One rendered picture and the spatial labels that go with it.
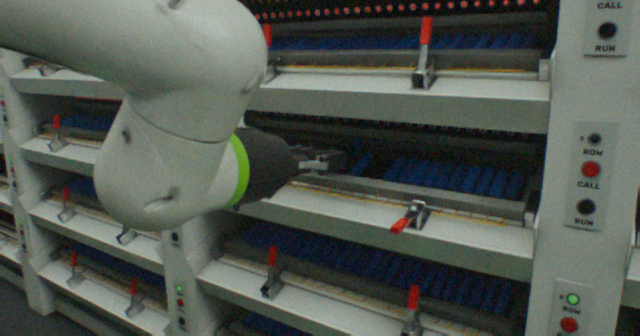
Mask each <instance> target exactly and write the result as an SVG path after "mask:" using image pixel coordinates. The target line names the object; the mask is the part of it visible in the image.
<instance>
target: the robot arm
mask: <svg viewBox="0 0 640 336"><path fill-rule="evenodd" d="M0 48H4V49H6V50H9V51H12V52H16V53H19V54H22V55H25V56H28V57H30V58H34V59H37V60H40V61H43V62H46V63H49V64H52V65H55V66H58V67H61V68H64V69H67V70H70V71H72V72H74V73H77V74H80V75H83V76H86V75H89V76H91V77H94V78H97V79H99V80H102V81H105V82H108V83H110V84H113V85H115V86H118V87H121V88H123V89H124V90H125V92H126V95H125V98H124V100H123V103H122V105H121V107H120V110H119V111H118V113H117V115H116V117H115V121H114V123H113V125H112V127H111V129H110V131H109V133H108V135H107V137H106V139H105V141H104V143H103V145H102V147H101V149H100V151H99V153H98V155H97V159H96V162H95V166H94V186H95V190H96V193H97V197H98V199H99V201H100V203H101V205H102V206H103V208H104V209H105V210H106V211H107V213H108V214H109V215H111V216H112V217H113V218H114V219H115V220H117V221H118V222H120V223H121V224H123V225H125V226H128V228H130V229H133V230H137V231H142V232H162V231H167V230H171V229H174V228H176V227H179V226H181V225H183V224H184V223H186V222H188V221H190V220H192V219H194V218H196V217H198V216H201V215H204V214H206V213H209V211H211V212H213V210H218V209H222V208H226V207H231V206H232V208H233V211H235V212H238V211H239V208H240V206H241V204H246V203H250V202H255V201H259V200H261V199H263V198H265V197H267V196H268V195H269V194H270V192H272V191H276V190H279V189H281V188H282V187H283V186H284V185H285V184H286V183H287V182H288V179H289V178H290V177H294V176H298V175H299V174H304V173H309V172H310V170H311V169H314V173H318V174H319V175H321V176H324V175H327V173H329V172H332V171H336V170H339V169H343V168H345V166H346V165H351V164H353V162H354V146H341V145H339V144H333V145H320V146H317V148H315V143H311V142H308V147H303V146H301V145H298V146H288V145H287V144H286V143H285V141H284V140H282V139H281V138H280V137H278V136H276V135H273V134H263V133H262V132H261V131H259V130H257V128H256V127H254V126H251V127H249V126H246V125H245V123H244V122H245V118H244V116H245V114H244V113H245V111H246V109H247V107H248V106H249V104H250V101H251V99H252V98H253V96H254V95H255V93H256V91H257V90H258V88H259V86H260V85H261V83H263V80H264V78H265V74H266V70H267V64H268V49H267V42H266V38H265V35H264V32H263V30H262V28H261V26H260V24H259V22H258V21H257V19H255V18H254V17H253V15H252V14H251V13H250V12H249V11H248V10H247V9H246V8H245V7H244V6H243V5H242V4H240V3H239V2H237V1H236V0H0ZM89 76H86V77H89Z"/></svg>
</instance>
